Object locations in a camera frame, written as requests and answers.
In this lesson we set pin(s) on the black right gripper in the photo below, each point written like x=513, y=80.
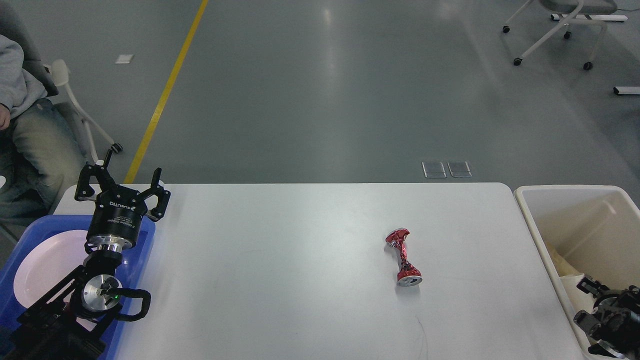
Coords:
x=604, y=297

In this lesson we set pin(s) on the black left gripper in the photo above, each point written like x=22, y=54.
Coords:
x=119, y=210

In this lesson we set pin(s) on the large brown paper bag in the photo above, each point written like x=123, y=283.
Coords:
x=561, y=265

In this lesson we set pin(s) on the pink plate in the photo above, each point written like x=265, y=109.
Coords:
x=47, y=264

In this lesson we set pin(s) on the crushed red can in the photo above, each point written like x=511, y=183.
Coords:
x=408, y=275

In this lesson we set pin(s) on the white paper cup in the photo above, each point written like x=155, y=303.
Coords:
x=577, y=299

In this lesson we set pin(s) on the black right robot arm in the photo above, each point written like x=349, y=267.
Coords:
x=613, y=324

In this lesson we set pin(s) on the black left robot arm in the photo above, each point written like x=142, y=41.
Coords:
x=68, y=321

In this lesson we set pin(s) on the white plastic bin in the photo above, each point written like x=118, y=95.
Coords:
x=595, y=228

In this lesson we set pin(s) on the seated person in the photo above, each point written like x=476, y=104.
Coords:
x=39, y=156

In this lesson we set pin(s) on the blue plastic tray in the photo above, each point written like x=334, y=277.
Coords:
x=128, y=273

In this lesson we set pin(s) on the white floor tag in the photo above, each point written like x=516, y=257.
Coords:
x=123, y=59

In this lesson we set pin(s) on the grey office chair left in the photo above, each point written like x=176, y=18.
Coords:
x=95, y=144

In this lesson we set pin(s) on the right floor plate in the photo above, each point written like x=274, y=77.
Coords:
x=459, y=169

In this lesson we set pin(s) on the floor plate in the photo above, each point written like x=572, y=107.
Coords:
x=459, y=169
x=434, y=170

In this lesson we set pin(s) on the left floor plate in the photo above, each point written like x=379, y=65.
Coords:
x=434, y=170

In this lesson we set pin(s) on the white bar on floor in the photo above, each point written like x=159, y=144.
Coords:
x=626, y=90

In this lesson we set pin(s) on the white bar far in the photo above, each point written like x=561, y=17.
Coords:
x=593, y=17

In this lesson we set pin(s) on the white rolling chair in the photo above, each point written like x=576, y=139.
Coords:
x=573, y=8

